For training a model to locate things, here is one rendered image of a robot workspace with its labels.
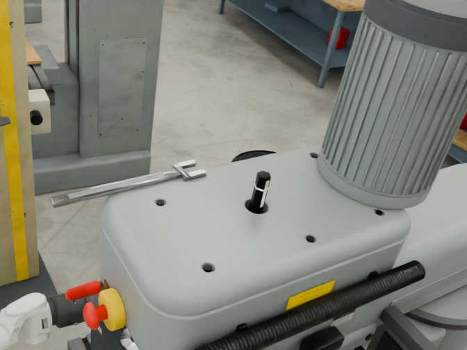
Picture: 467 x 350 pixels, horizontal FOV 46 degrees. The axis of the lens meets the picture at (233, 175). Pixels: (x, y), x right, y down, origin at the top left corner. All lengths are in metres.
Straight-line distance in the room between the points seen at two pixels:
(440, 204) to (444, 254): 0.13
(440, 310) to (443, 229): 0.21
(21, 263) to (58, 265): 0.27
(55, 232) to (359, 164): 2.86
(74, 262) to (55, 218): 0.41
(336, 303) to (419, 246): 0.31
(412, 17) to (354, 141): 0.21
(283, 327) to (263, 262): 0.10
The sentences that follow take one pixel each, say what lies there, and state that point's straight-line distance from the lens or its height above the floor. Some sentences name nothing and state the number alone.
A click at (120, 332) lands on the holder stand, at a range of 1.65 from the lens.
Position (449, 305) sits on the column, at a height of 1.56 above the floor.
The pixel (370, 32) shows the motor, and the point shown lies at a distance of 0.84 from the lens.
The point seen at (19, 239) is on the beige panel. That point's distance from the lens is 3.06.
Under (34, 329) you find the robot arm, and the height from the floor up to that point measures 1.19.
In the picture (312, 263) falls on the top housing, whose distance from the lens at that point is 0.80.
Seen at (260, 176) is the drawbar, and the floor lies 1.95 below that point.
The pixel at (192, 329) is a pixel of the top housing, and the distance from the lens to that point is 0.74.
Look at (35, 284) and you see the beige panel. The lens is 3.25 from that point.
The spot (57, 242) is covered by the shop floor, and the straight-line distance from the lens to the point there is 3.52.
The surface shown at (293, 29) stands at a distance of 6.65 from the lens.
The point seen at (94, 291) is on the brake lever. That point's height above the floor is 1.70.
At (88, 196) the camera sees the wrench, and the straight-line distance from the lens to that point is 0.82.
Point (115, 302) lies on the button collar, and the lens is 0.82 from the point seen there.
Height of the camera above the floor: 2.41
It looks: 35 degrees down
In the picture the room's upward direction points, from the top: 11 degrees clockwise
